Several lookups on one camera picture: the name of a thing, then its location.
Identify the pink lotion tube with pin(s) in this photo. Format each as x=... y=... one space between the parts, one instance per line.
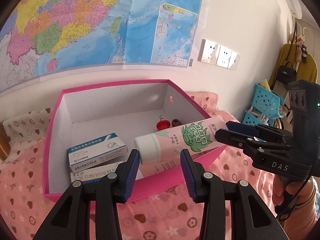
x=160 y=151

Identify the pink storage box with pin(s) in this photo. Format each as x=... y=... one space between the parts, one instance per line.
x=128 y=108

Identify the black handbag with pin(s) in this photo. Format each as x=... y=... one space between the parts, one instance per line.
x=286 y=72

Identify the white wall socket panel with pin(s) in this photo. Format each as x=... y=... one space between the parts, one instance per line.
x=218 y=55

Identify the right hand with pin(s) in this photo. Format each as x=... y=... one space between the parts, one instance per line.
x=305 y=210

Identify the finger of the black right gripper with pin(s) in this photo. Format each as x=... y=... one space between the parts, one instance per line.
x=249 y=145
x=256 y=130

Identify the red corkscrew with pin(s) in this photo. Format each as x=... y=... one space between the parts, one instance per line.
x=162 y=124

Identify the copper thermos bottle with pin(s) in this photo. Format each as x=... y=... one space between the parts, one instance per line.
x=4 y=143

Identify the colourful wall map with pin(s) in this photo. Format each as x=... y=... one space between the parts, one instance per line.
x=45 y=36

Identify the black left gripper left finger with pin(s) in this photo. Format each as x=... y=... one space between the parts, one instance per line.
x=69 y=217

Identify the yellow hanging garment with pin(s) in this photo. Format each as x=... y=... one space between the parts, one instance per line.
x=306 y=70

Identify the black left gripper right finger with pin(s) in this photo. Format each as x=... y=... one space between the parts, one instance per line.
x=250 y=216

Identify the blue perforated plastic basket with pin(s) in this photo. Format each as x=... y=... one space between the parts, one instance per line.
x=265 y=107

